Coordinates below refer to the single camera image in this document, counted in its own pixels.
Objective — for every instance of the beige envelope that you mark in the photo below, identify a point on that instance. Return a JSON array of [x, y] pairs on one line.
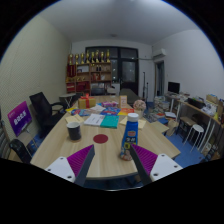
[[142, 124]]

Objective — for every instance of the colourful flat brochure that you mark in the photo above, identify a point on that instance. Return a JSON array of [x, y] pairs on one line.
[[81, 112]]

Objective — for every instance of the black tripod stand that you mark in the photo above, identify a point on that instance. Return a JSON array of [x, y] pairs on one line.
[[145, 85]]

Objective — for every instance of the wooden shelf unit with trophies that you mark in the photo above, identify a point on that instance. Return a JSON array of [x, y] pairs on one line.
[[88, 76]]

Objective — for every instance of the black bag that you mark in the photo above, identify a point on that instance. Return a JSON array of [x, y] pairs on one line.
[[20, 150]]

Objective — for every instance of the beige standing carton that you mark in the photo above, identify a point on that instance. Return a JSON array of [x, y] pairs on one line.
[[123, 101]]

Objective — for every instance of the yellow gift box red ribbon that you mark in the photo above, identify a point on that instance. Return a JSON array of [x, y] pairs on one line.
[[85, 102]]

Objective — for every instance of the orange book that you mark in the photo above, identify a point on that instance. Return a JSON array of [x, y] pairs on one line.
[[126, 111]]

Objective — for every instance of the pink flower bouquet pot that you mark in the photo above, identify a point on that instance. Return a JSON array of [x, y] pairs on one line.
[[139, 105]]

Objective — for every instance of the blue drink bottle white cap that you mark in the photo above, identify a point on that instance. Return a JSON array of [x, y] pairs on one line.
[[130, 136]]

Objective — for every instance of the purple sign board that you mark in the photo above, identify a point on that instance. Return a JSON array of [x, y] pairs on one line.
[[19, 118]]

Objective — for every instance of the black mug white inside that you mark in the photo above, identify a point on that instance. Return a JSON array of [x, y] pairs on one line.
[[74, 131]]

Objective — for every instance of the flat round red coaster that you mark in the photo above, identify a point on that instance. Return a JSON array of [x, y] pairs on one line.
[[100, 139]]

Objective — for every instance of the yellow folder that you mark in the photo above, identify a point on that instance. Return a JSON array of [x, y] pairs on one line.
[[70, 109]]

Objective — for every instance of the computer monitor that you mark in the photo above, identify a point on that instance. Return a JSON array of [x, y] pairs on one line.
[[173, 87]]

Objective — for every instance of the cluttered wooden side desk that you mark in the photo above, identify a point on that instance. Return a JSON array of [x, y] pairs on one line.
[[200, 111]]

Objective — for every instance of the black office chair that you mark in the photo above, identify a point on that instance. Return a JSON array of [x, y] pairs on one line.
[[41, 110]]

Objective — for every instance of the dark glass door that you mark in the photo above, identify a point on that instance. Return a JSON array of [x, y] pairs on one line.
[[128, 71]]

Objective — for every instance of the white paper booklet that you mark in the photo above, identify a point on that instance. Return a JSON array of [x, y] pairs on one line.
[[94, 119]]

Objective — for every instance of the teal book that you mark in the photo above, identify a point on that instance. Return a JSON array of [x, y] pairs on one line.
[[109, 121]]

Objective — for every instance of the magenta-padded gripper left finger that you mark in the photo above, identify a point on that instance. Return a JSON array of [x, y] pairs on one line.
[[80, 160]]

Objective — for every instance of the small white folding table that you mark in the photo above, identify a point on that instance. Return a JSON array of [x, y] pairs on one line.
[[67, 96]]

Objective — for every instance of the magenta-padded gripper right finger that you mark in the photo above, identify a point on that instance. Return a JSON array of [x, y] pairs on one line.
[[146, 159]]

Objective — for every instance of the white air conditioner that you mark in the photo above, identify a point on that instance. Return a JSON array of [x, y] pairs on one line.
[[159, 53]]

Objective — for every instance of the white round stool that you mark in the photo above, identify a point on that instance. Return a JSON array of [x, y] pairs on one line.
[[196, 128]]

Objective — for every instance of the blue colourful book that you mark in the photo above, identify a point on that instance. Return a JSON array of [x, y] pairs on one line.
[[110, 111]]

